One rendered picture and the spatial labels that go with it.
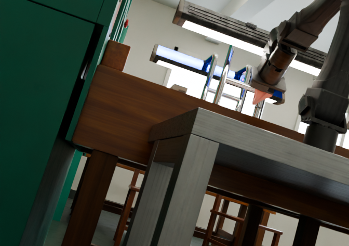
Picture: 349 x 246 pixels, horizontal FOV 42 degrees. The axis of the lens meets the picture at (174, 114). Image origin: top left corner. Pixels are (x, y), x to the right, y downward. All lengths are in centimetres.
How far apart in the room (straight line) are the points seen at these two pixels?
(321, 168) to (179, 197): 22
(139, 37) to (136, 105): 559
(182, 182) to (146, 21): 610
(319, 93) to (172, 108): 33
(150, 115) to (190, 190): 43
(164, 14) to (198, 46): 66
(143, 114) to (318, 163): 46
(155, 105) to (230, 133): 41
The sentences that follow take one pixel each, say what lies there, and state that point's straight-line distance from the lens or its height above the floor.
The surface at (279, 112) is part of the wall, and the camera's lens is 704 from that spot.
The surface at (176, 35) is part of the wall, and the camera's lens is 672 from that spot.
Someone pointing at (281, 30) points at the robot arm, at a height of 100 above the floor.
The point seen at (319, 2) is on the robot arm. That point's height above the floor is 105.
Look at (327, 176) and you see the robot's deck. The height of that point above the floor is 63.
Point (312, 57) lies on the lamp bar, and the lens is 153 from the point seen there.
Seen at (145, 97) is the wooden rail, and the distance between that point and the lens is 104.
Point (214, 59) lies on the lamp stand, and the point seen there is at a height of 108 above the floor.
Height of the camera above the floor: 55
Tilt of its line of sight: 9 degrees up
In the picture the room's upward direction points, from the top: 17 degrees clockwise
